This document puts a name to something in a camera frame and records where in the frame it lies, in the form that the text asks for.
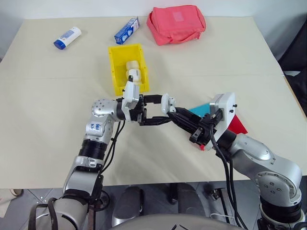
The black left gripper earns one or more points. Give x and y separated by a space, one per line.
140 112

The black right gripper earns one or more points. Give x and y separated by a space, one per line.
204 129

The yellow plastic bin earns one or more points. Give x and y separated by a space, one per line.
115 72

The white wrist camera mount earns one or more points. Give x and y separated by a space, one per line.
130 95
226 112

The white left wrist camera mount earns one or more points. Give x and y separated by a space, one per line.
130 95

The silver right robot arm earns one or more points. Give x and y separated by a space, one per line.
263 153

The dark rounded shape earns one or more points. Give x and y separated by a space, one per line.
129 203

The red card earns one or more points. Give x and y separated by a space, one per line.
237 125

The beige shoe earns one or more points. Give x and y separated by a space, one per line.
16 192

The teal card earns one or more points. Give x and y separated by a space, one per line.
201 109

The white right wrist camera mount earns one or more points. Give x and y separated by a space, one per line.
226 112

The white bottle with blue cap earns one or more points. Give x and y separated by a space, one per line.
68 37

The pink fabric bag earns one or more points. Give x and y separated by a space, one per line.
175 26

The blue milk carton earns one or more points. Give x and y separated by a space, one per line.
126 32

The black table leg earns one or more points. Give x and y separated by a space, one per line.
173 191

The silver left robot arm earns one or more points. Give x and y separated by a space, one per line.
96 129

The black chair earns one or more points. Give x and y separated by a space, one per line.
297 48

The white bottle in bin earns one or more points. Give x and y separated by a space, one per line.
135 73

